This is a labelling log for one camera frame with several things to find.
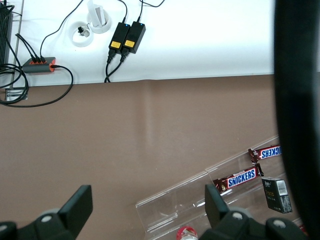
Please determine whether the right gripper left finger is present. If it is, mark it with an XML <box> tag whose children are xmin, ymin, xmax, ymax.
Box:
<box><xmin>0</xmin><ymin>184</ymin><xmax>94</xmax><ymax>240</ymax></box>

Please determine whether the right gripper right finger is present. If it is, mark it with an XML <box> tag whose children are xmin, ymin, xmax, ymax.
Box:
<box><xmin>197</xmin><ymin>183</ymin><xmax>308</xmax><ymax>240</ymax></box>

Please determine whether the red cup with white lid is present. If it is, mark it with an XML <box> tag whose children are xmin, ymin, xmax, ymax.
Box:
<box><xmin>176</xmin><ymin>225</ymin><xmax>199</xmax><ymax>240</ymax></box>

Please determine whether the clear acrylic stepped stand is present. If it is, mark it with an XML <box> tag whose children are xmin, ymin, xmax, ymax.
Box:
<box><xmin>134</xmin><ymin>134</ymin><xmax>305</xmax><ymax>237</ymax></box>

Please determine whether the Snickers chocolate bar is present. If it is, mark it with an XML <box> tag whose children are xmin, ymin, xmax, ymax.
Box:
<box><xmin>247</xmin><ymin>144</ymin><xmax>282</xmax><ymax>163</ymax></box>
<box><xmin>212</xmin><ymin>162</ymin><xmax>265</xmax><ymax>197</ymax></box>

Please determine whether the small black box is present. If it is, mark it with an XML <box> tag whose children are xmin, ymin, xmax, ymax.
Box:
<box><xmin>261</xmin><ymin>176</ymin><xmax>294</xmax><ymax>215</ymax></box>

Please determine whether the grey orange USB hub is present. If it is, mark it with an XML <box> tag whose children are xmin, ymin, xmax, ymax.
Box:
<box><xmin>21</xmin><ymin>56</ymin><xmax>57</xmax><ymax>75</ymax></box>

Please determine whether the small black white clip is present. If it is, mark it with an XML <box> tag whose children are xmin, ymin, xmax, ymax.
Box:
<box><xmin>77</xmin><ymin>25</ymin><xmax>92</xmax><ymax>39</ymax></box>

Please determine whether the black power adapter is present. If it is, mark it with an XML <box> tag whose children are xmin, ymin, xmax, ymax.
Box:
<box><xmin>121</xmin><ymin>21</ymin><xmax>147</xmax><ymax>55</ymax></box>
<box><xmin>108</xmin><ymin>21</ymin><xmax>131</xmax><ymax>52</ymax></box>

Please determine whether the black ribbed grille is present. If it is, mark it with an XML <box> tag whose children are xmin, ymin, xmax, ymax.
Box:
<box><xmin>0</xmin><ymin>4</ymin><xmax>14</xmax><ymax>66</ymax></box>

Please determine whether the white folded paper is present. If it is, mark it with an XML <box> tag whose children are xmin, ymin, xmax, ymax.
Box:
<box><xmin>87</xmin><ymin>0</ymin><xmax>107</xmax><ymax>27</ymax></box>

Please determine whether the black looping hub cable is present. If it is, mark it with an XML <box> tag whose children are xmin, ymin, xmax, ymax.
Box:
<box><xmin>0</xmin><ymin>64</ymin><xmax>75</xmax><ymax>109</ymax></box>

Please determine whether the silver metal bracket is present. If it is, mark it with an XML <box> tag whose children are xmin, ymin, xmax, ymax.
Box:
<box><xmin>4</xmin><ymin>87</ymin><xmax>29</xmax><ymax>101</ymax></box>

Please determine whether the black coiled cable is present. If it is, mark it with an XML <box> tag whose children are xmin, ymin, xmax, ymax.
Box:
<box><xmin>0</xmin><ymin>62</ymin><xmax>30</xmax><ymax>105</ymax></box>

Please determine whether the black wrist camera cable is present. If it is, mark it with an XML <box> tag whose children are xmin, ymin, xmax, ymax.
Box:
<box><xmin>273</xmin><ymin>0</ymin><xmax>320</xmax><ymax>240</ymax></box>

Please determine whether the thick black power cord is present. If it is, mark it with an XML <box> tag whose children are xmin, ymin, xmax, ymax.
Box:
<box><xmin>106</xmin><ymin>51</ymin><xmax>130</xmax><ymax>84</ymax></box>
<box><xmin>103</xmin><ymin>48</ymin><xmax>118</xmax><ymax>84</ymax></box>

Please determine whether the short black USB cable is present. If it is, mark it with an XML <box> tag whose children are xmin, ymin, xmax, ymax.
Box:
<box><xmin>15</xmin><ymin>33</ymin><xmax>36</xmax><ymax>63</ymax></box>
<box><xmin>24</xmin><ymin>41</ymin><xmax>47</xmax><ymax>63</ymax></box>
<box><xmin>19</xmin><ymin>37</ymin><xmax>41</xmax><ymax>63</ymax></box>

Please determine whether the long black hub cable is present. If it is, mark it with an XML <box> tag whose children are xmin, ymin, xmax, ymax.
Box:
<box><xmin>39</xmin><ymin>0</ymin><xmax>86</xmax><ymax>59</ymax></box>

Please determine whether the grey metal rail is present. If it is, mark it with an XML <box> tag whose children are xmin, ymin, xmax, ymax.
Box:
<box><xmin>9</xmin><ymin>0</ymin><xmax>26</xmax><ymax>90</ymax></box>

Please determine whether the thin black adapter cable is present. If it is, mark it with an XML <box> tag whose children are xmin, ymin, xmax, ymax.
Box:
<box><xmin>136</xmin><ymin>0</ymin><xmax>167</xmax><ymax>24</ymax></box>
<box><xmin>119</xmin><ymin>0</ymin><xmax>129</xmax><ymax>25</ymax></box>

